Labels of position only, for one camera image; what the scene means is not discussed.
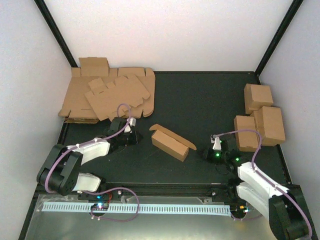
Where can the right black frame post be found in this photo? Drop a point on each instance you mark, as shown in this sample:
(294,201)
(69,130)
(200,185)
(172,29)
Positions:
(281,30)

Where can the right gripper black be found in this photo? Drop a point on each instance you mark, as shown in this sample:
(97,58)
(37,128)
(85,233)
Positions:
(208,158)

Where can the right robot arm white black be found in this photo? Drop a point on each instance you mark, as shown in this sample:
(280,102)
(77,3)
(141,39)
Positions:
(284,206)

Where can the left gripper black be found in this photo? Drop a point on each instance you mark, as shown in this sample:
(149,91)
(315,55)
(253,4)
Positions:
(135,140)

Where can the left black frame post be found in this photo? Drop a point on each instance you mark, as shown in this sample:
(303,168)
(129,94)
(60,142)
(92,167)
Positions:
(46,14)

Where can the stack of flat cardboard blanks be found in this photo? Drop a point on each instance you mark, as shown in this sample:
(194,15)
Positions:
(76,108)

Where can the left controller board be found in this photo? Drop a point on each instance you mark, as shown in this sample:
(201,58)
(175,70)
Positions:
(100,206)

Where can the folded cardboard box small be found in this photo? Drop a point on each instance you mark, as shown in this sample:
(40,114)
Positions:
(247,139)

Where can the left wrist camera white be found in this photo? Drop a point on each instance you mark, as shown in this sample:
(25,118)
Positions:
(131,124)

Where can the black frame post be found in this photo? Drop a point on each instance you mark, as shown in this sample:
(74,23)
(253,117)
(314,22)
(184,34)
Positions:
(46,14)
(281,30)

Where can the white slotted cable duct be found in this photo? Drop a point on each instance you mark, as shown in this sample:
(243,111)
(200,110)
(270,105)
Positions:
(131,208)

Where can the controller board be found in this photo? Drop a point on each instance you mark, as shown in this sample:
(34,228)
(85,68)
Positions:
(238,208)
(100,206)

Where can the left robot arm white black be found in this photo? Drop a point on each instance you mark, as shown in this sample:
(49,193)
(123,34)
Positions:
(61,170)

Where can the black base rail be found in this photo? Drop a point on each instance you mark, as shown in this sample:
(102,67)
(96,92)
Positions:
(220,192)

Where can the right controller board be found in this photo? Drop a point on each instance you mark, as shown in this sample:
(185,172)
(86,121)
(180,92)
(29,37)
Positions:
(238,208)

